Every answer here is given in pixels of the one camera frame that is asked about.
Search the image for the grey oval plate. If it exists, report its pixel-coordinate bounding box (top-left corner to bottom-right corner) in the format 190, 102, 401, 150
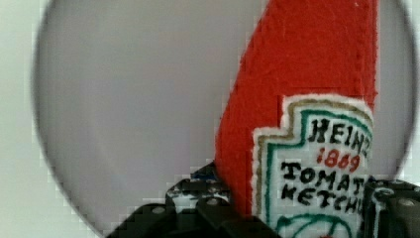
33, 0, 418, 238

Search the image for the red plush ketchup bottle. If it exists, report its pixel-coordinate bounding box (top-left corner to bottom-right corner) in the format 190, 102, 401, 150
215, 0, 378, 238

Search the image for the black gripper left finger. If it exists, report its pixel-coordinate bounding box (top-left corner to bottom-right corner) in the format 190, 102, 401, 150
106, 163, 280, 238

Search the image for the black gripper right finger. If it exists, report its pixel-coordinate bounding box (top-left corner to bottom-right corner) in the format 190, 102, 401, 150
362, 179, 420, 238

